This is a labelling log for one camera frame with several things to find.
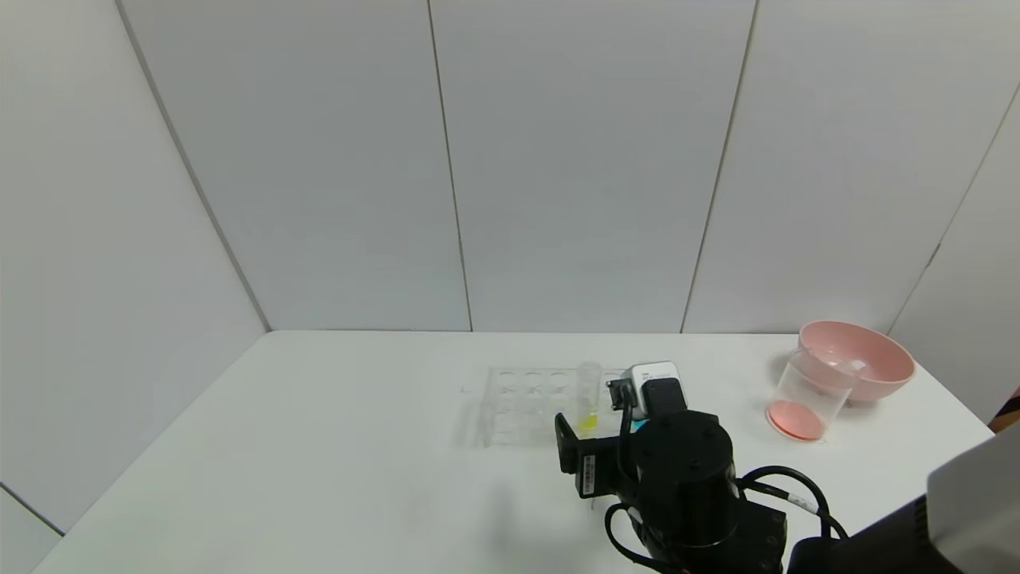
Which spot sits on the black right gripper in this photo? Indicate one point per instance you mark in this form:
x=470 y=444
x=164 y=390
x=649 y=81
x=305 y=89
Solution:
x=590 y=470

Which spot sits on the test tube with yellow pigment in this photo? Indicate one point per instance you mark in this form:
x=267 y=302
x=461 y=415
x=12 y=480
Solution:
x=589 y=399

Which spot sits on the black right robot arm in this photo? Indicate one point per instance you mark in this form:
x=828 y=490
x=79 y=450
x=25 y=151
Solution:
x=685 y=478

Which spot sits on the clear plastic test tube rack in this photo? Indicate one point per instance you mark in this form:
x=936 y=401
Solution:
x=518 y=406

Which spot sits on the clear glass beaker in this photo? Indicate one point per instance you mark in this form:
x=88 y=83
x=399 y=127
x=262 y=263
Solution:
x=805 y=399

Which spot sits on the pink bowl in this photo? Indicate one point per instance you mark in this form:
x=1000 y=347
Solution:
x=876 y=351

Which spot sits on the brown wooden furniture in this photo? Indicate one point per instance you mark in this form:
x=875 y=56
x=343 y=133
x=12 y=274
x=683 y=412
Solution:
x=1008 y=414

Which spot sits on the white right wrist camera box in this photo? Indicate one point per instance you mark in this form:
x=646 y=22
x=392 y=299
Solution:
x=657 y=387

